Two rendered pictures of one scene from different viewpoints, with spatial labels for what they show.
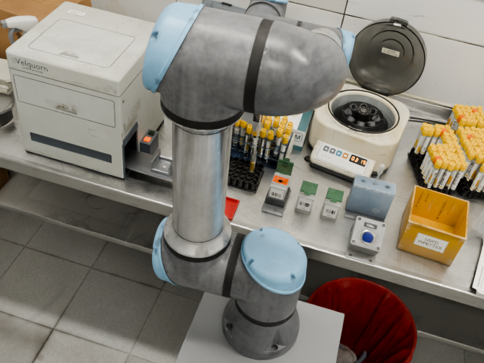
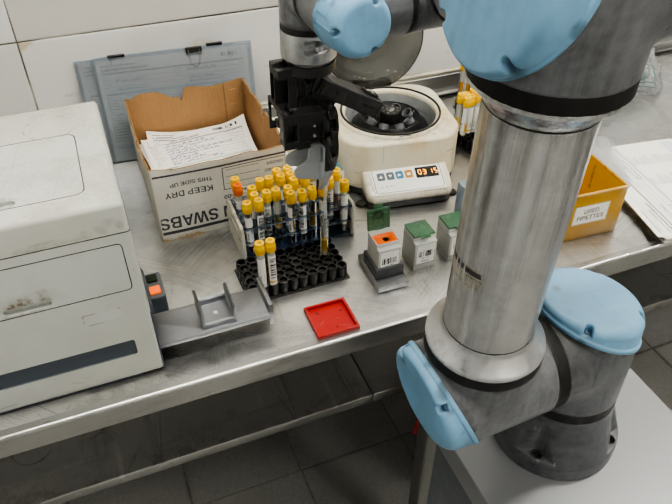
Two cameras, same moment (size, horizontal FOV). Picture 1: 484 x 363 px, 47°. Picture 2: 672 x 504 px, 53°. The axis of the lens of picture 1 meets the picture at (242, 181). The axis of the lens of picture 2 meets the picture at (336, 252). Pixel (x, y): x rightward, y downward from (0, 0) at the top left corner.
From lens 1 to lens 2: 0.59 m
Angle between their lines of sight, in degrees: 24
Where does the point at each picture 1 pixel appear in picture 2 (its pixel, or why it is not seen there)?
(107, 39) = (30, 155)
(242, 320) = (568, 430)
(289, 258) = (615, 295)
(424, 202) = not seen: hidden behind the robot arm
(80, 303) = not seen: outside the picture
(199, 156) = (576, 175)
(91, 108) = (78, 278)
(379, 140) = (441, 133)
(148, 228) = (138, 438)
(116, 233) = (99, 474)
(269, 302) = (620, 375)
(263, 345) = (605, 445)
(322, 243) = not seen: hidden behind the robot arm
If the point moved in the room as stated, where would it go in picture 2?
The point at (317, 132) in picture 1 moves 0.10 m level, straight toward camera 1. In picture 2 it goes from (359, 162) to (383, 190)
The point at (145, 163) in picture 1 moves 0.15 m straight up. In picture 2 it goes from (184, 324) to (167, 245)
